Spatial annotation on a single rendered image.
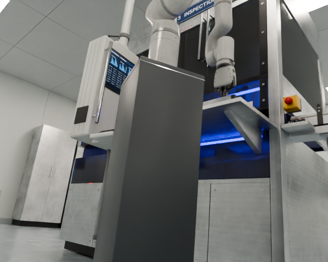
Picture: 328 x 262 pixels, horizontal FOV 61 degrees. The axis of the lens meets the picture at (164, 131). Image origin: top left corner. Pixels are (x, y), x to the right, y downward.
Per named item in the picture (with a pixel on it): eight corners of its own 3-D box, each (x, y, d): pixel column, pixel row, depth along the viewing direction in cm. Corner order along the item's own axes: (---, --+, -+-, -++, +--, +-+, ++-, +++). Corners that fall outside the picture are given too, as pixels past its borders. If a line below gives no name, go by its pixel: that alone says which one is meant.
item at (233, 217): (136, 249, 324) (145, 174, 351) (342, 292, 187) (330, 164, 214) (56, 249, 256) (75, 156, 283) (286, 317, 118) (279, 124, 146)
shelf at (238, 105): (183, 146, 198) (183, 143, 199) (283, 132, 152) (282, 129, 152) (133, 126, 166) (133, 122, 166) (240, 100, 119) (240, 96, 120)
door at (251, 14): (206, 91, 190) (210, 20, 208) (268, 73, 161) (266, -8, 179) (205, 90, 189) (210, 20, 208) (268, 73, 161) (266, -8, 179)
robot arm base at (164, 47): (146, 61, 97) (152, 17, 102) (130, 83, 113) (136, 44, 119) (193, 76, 103) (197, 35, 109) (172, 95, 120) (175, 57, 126)
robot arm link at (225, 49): (211, 63, 139) (226, 55, 131) (212, 40, 143) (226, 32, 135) (222, 69, 143) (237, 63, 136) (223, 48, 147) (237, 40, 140)
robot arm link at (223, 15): (201, 14, 151) (202, 65, 144) (224, -2, 139) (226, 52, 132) (212, 20, 157) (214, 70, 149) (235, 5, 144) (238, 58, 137)
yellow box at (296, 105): (288, 114, 151) (287, 102, 154) (302, 111, 147) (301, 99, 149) (282, 109, 146) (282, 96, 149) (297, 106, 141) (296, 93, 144)
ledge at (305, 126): (291, 135, 154) (290, 132, 155) (316, 132, 146) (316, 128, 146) (281, 128, 145) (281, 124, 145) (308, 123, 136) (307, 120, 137)
